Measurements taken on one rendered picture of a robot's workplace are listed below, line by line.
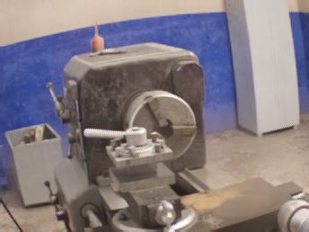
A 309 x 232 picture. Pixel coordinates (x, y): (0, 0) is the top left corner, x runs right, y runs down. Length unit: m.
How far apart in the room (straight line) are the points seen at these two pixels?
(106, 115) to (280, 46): 3.72
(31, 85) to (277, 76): 2.60
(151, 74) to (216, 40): 3.72
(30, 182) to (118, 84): 2.21
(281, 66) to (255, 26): 0.54
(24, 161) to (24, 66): 1.51
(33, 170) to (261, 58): 2.69
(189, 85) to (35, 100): 3.42
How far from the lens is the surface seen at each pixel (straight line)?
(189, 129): 2.06
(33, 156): 4.20
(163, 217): 1.46
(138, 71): 2.20
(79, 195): 2.29
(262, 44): 5.57
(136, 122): 2.01
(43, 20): 5.41
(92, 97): 2.17
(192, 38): 5.79
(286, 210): 1.16
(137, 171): 1.64
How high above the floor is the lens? 1.60
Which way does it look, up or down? 14 degrees down
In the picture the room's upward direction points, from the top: 6 degrees counter-clockwise
